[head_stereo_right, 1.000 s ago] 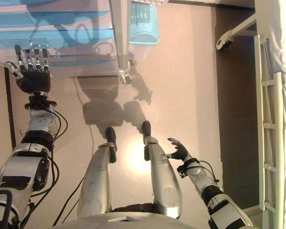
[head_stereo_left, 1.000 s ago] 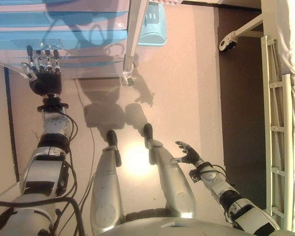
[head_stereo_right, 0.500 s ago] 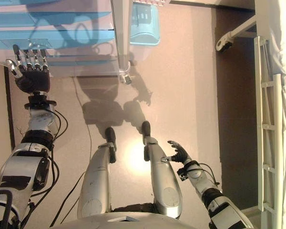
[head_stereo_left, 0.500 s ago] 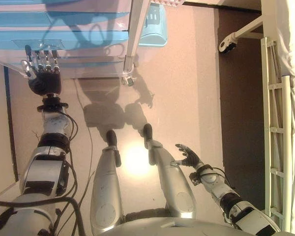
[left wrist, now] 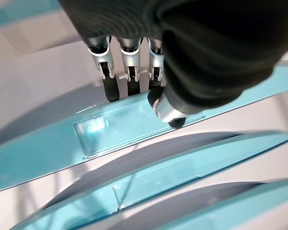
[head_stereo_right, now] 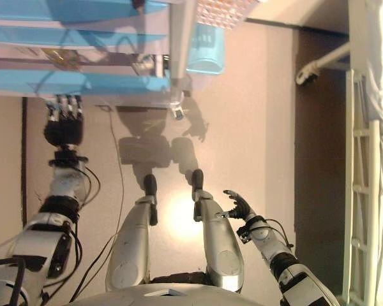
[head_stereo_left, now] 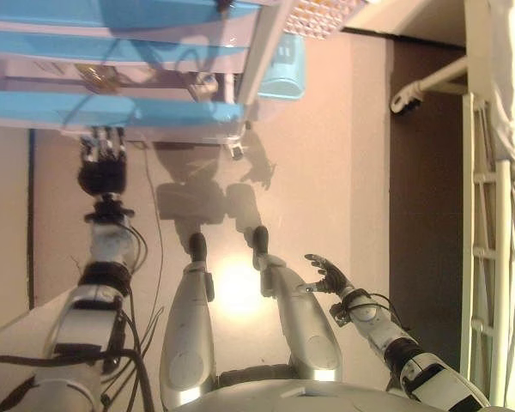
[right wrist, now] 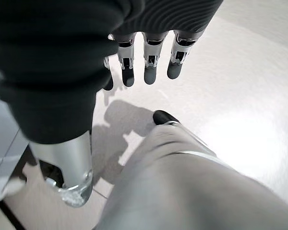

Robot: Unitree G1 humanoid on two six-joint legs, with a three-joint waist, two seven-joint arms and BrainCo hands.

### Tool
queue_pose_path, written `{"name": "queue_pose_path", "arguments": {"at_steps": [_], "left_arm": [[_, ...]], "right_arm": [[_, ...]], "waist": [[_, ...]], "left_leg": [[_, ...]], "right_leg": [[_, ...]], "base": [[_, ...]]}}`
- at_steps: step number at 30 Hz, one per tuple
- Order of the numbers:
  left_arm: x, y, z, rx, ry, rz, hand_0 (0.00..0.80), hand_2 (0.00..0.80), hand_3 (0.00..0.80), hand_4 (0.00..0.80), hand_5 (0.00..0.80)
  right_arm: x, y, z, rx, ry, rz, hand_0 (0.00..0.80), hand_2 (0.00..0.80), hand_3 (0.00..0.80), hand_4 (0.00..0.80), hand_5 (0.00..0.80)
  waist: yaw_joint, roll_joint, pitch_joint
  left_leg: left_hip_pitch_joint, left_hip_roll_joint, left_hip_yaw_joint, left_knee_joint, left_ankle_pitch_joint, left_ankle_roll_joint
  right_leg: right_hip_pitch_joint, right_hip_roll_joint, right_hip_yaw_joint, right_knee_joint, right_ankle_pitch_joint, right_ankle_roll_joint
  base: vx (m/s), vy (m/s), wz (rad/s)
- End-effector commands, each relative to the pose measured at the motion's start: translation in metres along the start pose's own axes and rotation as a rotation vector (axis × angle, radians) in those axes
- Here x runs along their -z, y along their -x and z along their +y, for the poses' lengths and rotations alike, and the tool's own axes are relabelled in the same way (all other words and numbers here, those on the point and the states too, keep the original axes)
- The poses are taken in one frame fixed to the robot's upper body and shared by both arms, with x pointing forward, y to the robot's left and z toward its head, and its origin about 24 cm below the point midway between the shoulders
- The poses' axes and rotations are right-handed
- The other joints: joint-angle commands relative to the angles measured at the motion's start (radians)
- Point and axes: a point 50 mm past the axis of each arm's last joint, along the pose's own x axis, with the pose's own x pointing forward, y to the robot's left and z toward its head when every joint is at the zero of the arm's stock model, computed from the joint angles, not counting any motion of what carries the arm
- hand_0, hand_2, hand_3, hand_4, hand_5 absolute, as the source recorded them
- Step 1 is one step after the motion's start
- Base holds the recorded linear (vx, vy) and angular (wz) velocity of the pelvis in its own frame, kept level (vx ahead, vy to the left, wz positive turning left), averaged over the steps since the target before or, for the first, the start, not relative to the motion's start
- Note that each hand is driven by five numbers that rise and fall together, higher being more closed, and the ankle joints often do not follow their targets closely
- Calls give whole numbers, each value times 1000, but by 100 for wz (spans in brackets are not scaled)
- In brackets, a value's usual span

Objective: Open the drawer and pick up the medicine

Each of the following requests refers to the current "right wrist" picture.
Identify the grey trouser leg, black shoe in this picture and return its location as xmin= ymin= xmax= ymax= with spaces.
xmin=93 ymin=109 xmax=288 ymax=230

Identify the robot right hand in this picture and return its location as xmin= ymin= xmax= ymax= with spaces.
xmin=0 ymin=0 xmax=224 ymax=207

